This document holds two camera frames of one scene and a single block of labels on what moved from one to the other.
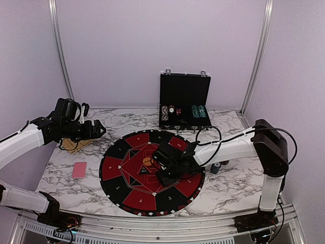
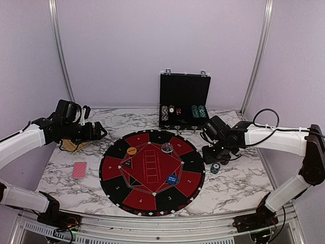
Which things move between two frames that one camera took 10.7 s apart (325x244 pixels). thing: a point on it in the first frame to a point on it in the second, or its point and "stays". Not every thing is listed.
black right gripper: x=165 y=180 to x=207 y=158
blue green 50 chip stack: x=215 y=168 stays
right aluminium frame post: x=269 y=11 stays
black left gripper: x=88 y=134 stays
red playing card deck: x=79 y=170 stays
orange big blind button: x=147 y=161 to x=131 y=150
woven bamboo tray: x=67 y=143 stays
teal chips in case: x=199 y=111 stays
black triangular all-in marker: x=143 y=170 to x=128 y=163
